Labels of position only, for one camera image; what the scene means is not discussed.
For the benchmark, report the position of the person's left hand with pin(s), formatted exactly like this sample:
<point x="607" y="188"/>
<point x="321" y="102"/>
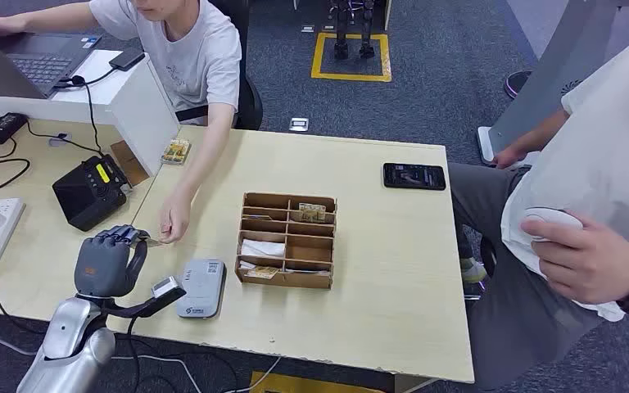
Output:
<point x="591" y="266"/>
<point x="174" y="217"/>

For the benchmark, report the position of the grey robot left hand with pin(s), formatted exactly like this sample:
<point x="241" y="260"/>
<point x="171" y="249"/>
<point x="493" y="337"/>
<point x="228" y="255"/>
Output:
<point x="103" y="266"/>

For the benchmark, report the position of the white remote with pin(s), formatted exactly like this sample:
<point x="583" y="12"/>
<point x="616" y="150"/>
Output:
<point x="550" y="216"/>

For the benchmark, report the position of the person's left forearm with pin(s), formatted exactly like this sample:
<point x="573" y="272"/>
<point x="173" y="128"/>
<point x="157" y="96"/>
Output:
<point x="208" y="146"/>

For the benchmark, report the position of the person's right forearm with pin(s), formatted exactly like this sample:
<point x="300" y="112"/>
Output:
<point x="48" y="19"/>
<point x="542" y="133"/>

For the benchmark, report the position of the grey card reader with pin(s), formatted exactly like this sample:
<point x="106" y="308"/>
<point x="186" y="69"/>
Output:
<point x="201" y="287"/>

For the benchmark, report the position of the person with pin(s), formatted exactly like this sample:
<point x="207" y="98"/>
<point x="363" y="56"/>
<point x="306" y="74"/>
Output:
<point x="607" y="163"/>
<point x="195" y="54"/>

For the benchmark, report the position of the small yellowish printed card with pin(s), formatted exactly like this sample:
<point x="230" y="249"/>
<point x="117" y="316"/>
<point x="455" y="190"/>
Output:
<point x="261" y="273"/>

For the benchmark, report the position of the person's shoe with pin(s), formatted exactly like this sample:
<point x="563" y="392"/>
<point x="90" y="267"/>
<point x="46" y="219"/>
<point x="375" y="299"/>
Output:
<point x="473" y="270"/>

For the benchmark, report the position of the dark grey laptop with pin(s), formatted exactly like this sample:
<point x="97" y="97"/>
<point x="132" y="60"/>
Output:
<point x="43" y="59"/>

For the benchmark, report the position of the brown cardboard piece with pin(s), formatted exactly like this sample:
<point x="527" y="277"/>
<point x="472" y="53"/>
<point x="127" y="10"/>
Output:
<point x="130" y="165"/>

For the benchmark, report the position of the black device with yellow label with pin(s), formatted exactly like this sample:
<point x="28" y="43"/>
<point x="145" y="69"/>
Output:
<point x="89" y="198"/>

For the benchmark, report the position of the white folded paper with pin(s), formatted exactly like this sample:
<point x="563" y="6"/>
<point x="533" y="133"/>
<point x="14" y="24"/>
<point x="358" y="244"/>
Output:
<point x="263" y="248"/>

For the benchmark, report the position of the black smartphone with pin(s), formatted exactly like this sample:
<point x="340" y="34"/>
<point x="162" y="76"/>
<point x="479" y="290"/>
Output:
<point x="414" y="176"/>

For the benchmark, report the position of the grey slanted stand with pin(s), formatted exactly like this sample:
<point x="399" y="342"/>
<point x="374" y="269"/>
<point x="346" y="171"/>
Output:
<point x="558" y="70"/>

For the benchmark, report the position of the white counter block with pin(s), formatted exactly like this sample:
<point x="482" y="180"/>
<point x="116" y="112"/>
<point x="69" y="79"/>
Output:
<point x="141" y="119"/>

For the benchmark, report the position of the black power adapter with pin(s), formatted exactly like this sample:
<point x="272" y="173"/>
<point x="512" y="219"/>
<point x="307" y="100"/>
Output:
<point x="2" y="129"/>

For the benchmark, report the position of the small clear clip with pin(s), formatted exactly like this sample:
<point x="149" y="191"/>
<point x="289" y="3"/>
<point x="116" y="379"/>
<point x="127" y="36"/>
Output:
<point x="59" y="140"/>

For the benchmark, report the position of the black office chair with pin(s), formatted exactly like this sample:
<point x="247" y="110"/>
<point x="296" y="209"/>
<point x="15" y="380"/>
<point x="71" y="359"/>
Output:
<point x="249" y="103"/>

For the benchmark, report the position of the cardboard compartment organizer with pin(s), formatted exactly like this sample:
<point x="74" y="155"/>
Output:
<point x="314" y="279"/>

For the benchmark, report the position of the silver floor socket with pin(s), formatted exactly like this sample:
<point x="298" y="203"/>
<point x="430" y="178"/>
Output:
<point x="299" y="125"/>

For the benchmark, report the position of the yellow board under table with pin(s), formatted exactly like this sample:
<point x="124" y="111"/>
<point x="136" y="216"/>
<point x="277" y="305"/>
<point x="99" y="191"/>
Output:
<point x="303" y="384"/>

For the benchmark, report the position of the black and white humanoid robot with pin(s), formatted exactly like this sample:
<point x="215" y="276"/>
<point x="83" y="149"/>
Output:
<point x="341" y="27"/>

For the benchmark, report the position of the small floor socket plate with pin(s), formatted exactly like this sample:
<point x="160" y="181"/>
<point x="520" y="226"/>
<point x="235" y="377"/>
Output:
<point x="307" y="28"/>
<point x="328" y="27"/>

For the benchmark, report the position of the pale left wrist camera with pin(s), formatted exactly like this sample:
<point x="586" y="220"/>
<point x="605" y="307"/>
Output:
<point x="166" y="286"/>

